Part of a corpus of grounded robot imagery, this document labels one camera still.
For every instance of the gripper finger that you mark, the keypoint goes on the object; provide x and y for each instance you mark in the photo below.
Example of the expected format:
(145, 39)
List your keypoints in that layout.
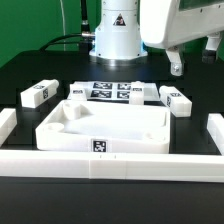
(210, 53)
(176, 61)

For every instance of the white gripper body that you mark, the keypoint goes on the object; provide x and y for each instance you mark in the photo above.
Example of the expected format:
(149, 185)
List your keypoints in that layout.
(163, 24)

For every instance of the white desk top tray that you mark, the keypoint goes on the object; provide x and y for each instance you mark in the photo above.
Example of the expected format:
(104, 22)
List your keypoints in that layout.
(87, 126)

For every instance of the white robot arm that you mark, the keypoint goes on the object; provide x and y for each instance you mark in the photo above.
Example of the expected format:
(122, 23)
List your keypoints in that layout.
(128, 25)

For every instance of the marker sheet with tags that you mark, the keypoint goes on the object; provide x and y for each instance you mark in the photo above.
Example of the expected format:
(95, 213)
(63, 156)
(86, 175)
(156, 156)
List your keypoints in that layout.
(116, 91)

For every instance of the white U-shaped fence frame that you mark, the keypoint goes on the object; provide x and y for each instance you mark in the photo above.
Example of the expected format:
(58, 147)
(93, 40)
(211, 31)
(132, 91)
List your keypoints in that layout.
(92, 165)

